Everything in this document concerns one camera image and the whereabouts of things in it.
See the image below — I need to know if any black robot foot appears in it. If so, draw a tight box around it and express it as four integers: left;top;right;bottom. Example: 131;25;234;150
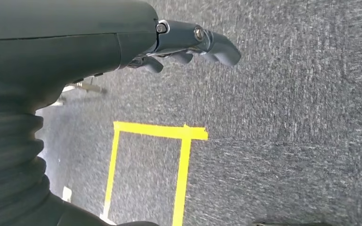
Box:
252;221;335;226

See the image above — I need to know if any yellow floor tape marking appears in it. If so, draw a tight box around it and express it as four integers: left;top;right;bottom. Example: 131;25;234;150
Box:
101;121;209;226

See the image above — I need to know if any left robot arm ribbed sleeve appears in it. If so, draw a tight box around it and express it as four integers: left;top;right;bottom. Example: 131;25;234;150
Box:
0;99;160;226

